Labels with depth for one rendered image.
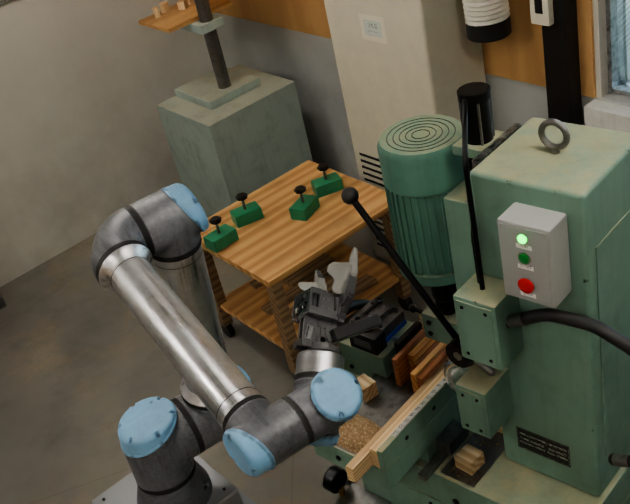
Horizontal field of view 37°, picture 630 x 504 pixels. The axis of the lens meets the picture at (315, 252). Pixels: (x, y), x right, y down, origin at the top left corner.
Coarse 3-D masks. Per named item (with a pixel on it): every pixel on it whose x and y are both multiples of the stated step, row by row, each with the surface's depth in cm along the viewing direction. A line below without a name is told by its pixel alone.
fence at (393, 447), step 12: (444, 396) 205; (432, 408) 203; (420, 420) 200; (408, 432) 198; (420, 432) 201; (384, 444) 193; (396, 444) 195; (408, 444) 199; (384, 456) 193; (396, 456) 196; (384, 468) 194
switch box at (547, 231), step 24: (504, 216) 158; (528, 216) 157; (552, 216) 155; (504, 240) 159; (528, 240) 156; (552, 240) 153; (504, 264) 163; (528, 264) 159; (552, 264) 156; (552, 288) 158
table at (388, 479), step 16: (384, 384) 216; (384, 400) 212; (400, 400) 211; (368, 416) 209; (384, 416) 208; (448, 416) 209; (432, 432) 205; (320, 448) 208; (336, 448) 203; (416, 448) 202; (400, 464) 198; (384, 480) 197
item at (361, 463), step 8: (432, 376) 209; (424, 384) 208; (416, 392) 206; (408, 400) 205; (400, 408) 203; (392, 416) 202; (376, 440) 197; (368, 448) 195; (360, 456) 194; (368, 456) 195; (352, 464) 193; (360, 464) 193; (368, 464) 195; (352, 472) 192; (360, 472) 194; (352, 480) 194
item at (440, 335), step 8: (424, 312) 208; (432, 312) 207; (424, 320) 209; (432, 320) 207; (448, 320) 204; (456, 320) 203; (424, 328) 210; (432, 328) 208; (440, 328) 206; (456, 328) 203; (432, 336) 210; (440, 336) 208; (448, 336) 206
